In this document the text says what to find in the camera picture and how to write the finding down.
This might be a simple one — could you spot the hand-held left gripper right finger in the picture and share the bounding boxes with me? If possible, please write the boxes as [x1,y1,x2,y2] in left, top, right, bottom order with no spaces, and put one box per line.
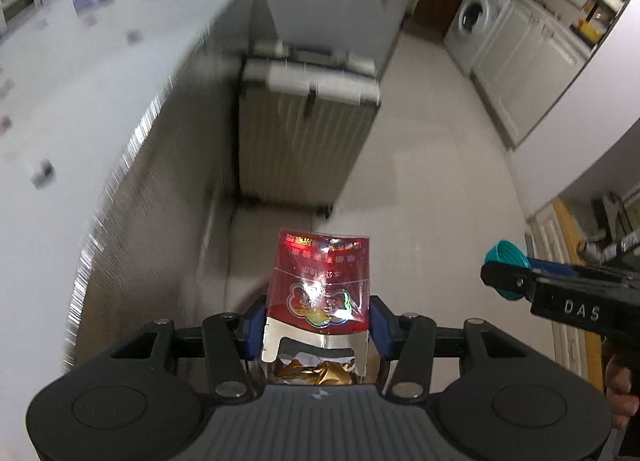
[369,296,523,399]

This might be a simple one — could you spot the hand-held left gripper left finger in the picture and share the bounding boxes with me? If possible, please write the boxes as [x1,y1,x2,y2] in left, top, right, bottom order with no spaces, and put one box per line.
[109,303,266,401]

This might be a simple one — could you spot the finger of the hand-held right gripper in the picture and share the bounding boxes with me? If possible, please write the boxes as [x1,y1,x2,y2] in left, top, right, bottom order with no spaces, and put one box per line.
[480,261,538,302]
[526,257,640,283]

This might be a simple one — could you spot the teal bottle cap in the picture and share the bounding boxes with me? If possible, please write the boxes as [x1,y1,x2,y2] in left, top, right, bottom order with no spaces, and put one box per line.
[484,239,527,301]

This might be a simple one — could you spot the red cigarette pack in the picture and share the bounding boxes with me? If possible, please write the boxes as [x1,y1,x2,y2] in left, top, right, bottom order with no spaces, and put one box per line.
[261,228,373,387]

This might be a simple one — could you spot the person's right hand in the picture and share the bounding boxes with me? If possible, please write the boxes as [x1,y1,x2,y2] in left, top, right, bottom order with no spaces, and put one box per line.
[602,341,640,429]

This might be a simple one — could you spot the low wooden top cabinet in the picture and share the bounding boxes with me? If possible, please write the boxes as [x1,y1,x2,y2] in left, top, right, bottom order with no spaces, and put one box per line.
[525,196,608,382]

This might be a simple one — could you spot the black folding stand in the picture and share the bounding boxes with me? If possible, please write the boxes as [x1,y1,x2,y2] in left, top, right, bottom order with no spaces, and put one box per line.
[592,191,640,253]

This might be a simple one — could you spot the white hard-shell suitcase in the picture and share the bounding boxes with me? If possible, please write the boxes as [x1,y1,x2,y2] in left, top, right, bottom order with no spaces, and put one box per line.
[237,41,382,219]

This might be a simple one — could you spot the white kitchen base cabinets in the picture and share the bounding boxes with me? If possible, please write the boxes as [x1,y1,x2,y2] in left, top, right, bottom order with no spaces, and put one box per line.
[470,0,591,149]

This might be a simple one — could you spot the white washing machine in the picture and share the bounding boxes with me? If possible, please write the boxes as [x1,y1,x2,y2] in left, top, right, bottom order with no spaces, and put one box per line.
[444,0,513,77]

